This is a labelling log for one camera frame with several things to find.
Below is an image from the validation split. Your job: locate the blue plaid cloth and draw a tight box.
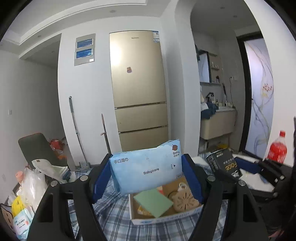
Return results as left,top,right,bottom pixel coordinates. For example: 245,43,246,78
67,159,230,241

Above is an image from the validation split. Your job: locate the bathroom mirror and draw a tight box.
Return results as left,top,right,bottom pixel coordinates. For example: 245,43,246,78
198,50,211,83

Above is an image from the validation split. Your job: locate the light blue tissue pack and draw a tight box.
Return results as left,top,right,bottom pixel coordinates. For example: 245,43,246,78
13,208,34,240

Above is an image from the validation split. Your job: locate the blue wet wipes pack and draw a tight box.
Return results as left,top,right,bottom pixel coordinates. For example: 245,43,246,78
109,140,183,195

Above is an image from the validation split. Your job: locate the gold blue cigarette pack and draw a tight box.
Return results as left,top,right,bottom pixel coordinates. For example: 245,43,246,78
137,205,152,217

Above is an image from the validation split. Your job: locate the white paper bag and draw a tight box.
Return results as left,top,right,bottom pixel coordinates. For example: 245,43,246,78
32,159,74,183

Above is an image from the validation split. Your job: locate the black box gold lettering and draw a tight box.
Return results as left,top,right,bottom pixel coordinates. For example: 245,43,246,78
206,149,242,183

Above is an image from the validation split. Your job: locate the round tan slotted disc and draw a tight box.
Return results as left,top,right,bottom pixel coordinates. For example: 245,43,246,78
168,182,200,213

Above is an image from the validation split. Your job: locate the cardboard tray box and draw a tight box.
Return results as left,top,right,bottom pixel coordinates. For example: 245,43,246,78
128,177,201,225

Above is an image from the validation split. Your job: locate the red soda bottle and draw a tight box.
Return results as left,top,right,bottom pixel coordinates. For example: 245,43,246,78
267,131,287,164

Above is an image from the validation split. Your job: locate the green pad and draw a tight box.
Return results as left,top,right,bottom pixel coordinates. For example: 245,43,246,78
133,189,173,218

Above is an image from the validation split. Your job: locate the red bag on floor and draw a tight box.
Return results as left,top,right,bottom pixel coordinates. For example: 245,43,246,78
49,139,63,151

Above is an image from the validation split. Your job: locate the decorated glass door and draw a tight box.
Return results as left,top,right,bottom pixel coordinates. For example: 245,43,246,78
237,32,274,159

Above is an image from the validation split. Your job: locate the dark grey chair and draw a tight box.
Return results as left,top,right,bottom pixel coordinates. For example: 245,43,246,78
18,133,68,170

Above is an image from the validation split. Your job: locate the white plastic bag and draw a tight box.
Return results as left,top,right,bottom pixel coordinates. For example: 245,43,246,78
15,168,48,212

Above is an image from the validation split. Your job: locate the beige bathroom vanity cabinet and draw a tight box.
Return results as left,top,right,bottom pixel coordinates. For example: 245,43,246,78
200,108,236,140

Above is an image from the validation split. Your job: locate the grey wall electrical panel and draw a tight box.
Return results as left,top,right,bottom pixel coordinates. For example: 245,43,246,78
74,34,96,66

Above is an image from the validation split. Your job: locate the dark blue towel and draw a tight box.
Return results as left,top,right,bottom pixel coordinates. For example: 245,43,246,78
201,102,219,120

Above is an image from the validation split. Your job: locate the gold three-door refrigerator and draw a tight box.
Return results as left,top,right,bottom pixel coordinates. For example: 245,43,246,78
109,31,168,151

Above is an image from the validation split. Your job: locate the yellow packet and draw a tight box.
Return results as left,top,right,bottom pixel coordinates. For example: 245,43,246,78
11,196,26,217

